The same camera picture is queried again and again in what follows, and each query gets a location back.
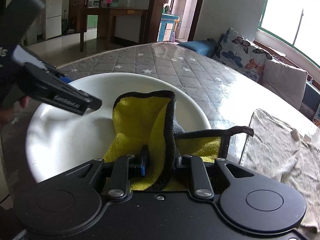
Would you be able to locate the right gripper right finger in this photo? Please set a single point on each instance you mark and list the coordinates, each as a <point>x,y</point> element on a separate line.
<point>246,199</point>

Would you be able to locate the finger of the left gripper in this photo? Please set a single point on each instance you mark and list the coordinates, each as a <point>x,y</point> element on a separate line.
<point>65,79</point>
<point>57,93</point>

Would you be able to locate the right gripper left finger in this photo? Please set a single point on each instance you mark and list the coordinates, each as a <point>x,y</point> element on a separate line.
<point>71,200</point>

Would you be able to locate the white ceramic bowl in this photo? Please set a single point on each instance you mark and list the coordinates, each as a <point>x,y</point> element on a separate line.
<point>58,140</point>

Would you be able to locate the yellow black microfibre cloth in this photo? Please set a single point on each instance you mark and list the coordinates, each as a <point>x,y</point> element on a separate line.
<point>149,119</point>

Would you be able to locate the person left hand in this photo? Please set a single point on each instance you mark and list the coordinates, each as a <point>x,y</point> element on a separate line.
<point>7,114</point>

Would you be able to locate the white refrigerator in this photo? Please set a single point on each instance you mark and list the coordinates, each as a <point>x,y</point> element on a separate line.
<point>52,17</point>

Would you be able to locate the beige towel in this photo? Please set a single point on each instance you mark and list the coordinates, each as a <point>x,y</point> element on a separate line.
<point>278,151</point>

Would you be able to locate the dark wooden table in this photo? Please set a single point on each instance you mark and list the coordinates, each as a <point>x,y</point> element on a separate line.
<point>107,22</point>

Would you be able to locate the grey quilted star mat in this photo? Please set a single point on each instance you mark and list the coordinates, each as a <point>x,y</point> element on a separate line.
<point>210,84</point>

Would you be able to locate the blue toy cabinet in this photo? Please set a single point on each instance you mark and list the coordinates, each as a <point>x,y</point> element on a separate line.
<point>167,28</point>

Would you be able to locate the plain pink cushion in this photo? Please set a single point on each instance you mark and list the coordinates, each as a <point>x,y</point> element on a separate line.
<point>287,82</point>

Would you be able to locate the blue sofa cushion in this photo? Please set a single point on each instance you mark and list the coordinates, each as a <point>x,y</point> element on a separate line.
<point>203,47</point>

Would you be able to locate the butterfly print cushion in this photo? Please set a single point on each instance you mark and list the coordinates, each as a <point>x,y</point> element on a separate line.
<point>237,52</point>

